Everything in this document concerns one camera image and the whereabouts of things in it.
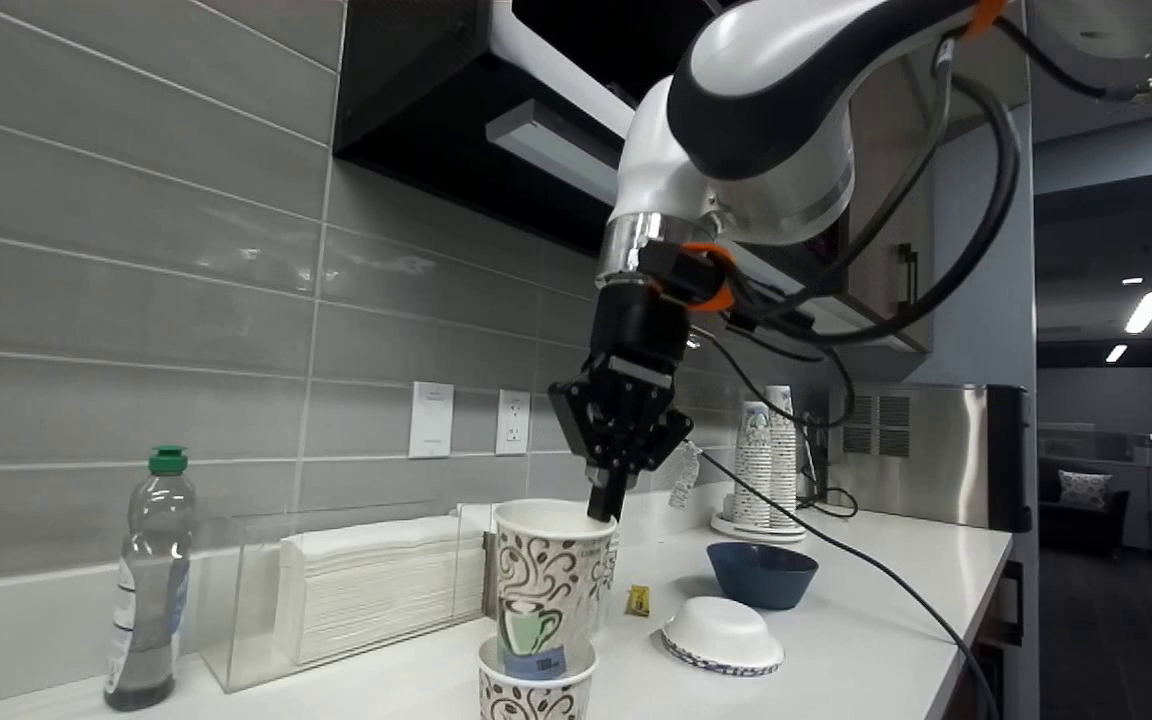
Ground patterned paper cup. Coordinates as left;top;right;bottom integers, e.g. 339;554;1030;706
489;497;624;672
471;636;605;720

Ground white blank wall plate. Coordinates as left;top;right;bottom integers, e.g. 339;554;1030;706
406;381;458;459

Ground tall patterned cup stack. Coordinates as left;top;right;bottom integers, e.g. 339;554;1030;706
729;398;775;532

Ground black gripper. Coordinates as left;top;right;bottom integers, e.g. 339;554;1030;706
545;272;699;530

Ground thin black cable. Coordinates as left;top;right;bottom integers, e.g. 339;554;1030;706
688;326;1004;720

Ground dark upper wall cabinet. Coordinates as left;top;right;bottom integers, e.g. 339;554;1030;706
330;0;741;258

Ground white plate stack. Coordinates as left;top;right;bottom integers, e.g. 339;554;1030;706
709;513;811;554

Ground under-cabinet light strip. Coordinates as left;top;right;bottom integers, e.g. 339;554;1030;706
480;98;631;210

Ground dark sofa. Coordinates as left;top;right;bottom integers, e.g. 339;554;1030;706
1038;456;1135;559

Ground tall white cup stack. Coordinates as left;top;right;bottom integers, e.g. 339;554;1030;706
766;381;806;530

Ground clear bottle with green cap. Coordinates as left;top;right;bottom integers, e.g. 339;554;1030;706
101;446;199;716

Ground stainless steel refrigerator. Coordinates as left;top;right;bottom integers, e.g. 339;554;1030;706
823;381;1032;536

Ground white napkin stack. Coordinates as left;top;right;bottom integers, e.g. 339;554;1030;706
278;518;469;668

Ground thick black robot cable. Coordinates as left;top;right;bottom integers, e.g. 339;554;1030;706
720;11;1024;353

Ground long ceiling light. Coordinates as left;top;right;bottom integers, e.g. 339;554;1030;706
1120;289;1152;339

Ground white wall outlet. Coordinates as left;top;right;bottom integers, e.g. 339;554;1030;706
494;388;537;456

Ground napkin dispenser box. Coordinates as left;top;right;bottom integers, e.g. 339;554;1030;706
197;499;507;696

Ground dark blue bowl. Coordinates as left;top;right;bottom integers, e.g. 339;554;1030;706
704;536;823;616

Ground white upside-down bowl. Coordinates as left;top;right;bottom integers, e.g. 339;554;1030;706
656;594;790;681

